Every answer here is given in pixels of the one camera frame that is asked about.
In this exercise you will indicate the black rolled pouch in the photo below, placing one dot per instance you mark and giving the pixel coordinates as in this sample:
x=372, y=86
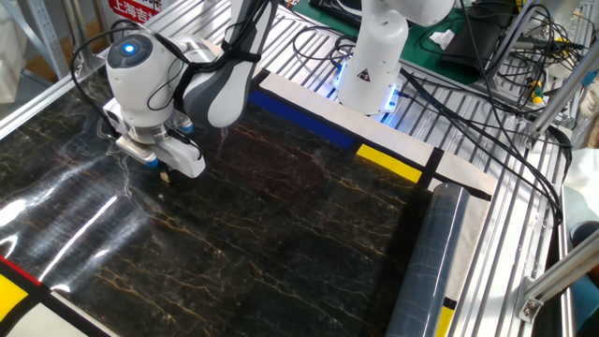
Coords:
x=468, y=51

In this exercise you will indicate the white fabric sheet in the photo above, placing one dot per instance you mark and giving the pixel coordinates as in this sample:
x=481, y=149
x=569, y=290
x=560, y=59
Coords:
x=585, y=187

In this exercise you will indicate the green cutting mat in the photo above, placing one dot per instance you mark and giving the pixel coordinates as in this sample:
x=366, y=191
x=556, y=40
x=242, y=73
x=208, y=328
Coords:
x=416, y=56

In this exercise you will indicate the white plastic sheet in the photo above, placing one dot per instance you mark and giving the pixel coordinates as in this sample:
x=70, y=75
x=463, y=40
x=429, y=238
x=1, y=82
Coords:
x=11, y=56

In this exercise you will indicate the grey perforated shelf post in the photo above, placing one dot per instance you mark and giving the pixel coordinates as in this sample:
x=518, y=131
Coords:
x=47, y=33

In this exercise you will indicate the teal plastic container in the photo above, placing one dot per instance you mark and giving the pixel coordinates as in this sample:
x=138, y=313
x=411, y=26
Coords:
x=585, y=299

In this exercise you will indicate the red white Chinese sign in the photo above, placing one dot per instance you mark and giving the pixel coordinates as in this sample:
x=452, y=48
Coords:
x=135, y=10

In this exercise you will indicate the rolled clear plastic film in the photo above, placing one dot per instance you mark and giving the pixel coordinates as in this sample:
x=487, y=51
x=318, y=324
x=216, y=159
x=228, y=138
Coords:
x=430, y=262

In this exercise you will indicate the Mondrian pattern cloth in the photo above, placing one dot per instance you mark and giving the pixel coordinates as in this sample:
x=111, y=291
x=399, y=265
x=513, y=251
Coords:
x=388, y=161

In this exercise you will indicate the yellow green screwdriver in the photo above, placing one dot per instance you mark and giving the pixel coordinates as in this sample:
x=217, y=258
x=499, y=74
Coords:
x=536, y=93

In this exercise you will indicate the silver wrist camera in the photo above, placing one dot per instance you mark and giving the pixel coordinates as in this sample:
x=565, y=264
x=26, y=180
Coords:
x=135, y=149

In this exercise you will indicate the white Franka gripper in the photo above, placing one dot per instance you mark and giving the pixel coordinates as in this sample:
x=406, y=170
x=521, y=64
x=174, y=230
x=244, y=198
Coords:
x=187, y=159

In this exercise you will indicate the aluminium frame post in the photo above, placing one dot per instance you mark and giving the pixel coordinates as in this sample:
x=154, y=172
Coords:
x=561, y=91
x=561, y=276
x=512, y=37

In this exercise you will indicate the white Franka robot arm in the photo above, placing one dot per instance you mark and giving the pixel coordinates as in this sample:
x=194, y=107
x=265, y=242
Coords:
x=374, y=56

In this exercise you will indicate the white crumpled paper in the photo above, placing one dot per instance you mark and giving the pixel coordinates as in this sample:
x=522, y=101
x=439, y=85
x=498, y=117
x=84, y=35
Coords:
x=442, y=39

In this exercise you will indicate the small wooden cube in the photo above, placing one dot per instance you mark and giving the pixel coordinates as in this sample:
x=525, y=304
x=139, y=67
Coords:
x=165, y=177

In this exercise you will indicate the black marble pattern mat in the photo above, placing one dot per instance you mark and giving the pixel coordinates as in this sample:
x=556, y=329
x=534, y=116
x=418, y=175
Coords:
x=234, y=234

